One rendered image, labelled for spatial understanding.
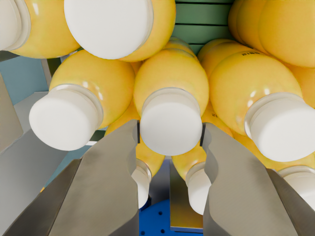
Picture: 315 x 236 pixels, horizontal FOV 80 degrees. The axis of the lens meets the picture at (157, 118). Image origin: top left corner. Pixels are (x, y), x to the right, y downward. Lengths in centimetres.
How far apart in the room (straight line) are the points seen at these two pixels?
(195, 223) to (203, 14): 27
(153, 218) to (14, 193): 75
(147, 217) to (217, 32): 31
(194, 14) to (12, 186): 91
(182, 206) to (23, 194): 85
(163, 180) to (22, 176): 75
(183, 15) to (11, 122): 25
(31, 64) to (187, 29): 130
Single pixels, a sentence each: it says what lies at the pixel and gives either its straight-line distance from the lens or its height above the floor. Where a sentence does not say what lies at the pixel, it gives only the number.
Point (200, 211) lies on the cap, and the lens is 17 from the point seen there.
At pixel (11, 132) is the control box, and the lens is 28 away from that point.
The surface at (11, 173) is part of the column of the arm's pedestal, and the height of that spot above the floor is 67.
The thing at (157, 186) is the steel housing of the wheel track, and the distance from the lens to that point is 41.
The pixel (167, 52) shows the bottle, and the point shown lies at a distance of 17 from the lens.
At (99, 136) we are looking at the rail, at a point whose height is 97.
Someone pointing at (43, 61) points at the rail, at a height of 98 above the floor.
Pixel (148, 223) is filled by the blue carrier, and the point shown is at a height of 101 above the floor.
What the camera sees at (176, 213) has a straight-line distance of 28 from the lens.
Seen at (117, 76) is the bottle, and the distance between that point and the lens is 16.
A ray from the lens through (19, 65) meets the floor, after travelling 156.
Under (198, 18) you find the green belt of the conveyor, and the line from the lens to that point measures 30.
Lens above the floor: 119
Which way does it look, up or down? 61 degrees down
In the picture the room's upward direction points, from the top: 174 degrees counter-clockwise
